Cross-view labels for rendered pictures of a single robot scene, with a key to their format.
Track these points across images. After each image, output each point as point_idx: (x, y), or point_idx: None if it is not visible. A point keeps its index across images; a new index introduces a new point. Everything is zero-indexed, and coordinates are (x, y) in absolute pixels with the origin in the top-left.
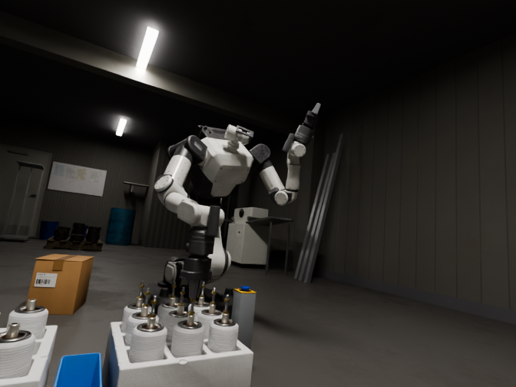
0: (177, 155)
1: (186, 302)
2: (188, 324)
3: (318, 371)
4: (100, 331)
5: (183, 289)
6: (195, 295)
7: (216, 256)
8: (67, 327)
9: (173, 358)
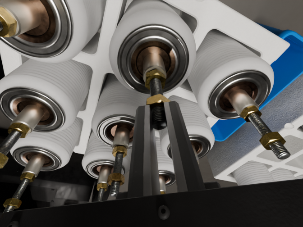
0: None
1: (39, 189)
2: (163, 61)
3: None
4: (126, 179)
5: (117, 186)
6: (169, 110)
7: None
8: None
9: (203, 22)
